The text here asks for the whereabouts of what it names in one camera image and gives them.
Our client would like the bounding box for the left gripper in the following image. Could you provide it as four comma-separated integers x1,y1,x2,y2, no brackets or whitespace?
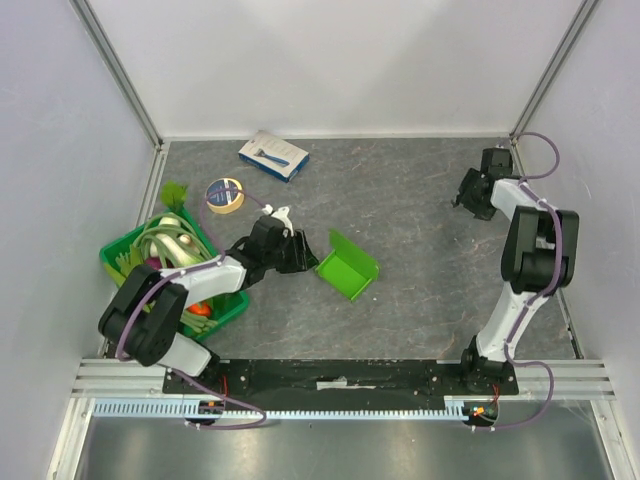
264,228,319,273

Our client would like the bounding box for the green paper box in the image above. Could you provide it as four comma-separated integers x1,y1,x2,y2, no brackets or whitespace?
315,229,380,302

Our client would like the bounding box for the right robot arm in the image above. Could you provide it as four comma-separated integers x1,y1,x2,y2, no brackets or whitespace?
453,147,580,394

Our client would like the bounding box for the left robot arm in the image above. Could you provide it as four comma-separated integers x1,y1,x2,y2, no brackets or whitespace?
98,215,319,393

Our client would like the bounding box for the white razor box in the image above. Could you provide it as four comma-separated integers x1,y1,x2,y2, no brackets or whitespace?
238,130,310,183

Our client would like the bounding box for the green plastic basket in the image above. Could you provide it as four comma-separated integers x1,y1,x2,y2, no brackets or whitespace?
99,207,249,342

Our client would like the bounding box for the masking tape roll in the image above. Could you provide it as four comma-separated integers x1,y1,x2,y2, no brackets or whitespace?
205,177,244,215

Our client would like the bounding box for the orange toy carrot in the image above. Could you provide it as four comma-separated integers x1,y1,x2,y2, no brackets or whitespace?
187,302,213,318

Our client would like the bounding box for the white toy radish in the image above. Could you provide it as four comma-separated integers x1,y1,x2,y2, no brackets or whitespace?
158,213,183,232

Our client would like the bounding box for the toy green leaf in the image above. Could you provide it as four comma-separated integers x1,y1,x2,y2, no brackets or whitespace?
160,181,188,212

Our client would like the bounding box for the purple toy onion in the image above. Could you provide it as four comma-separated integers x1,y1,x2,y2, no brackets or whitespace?
144,257,164,271

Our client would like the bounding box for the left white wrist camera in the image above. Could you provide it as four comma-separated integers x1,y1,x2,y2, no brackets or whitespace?
261,204,294,236

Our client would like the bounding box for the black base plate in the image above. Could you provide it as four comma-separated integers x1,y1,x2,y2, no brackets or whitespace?
195,359,519,398

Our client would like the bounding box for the slotted cable duct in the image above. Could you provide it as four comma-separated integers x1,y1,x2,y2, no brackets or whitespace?
92,398,472,421

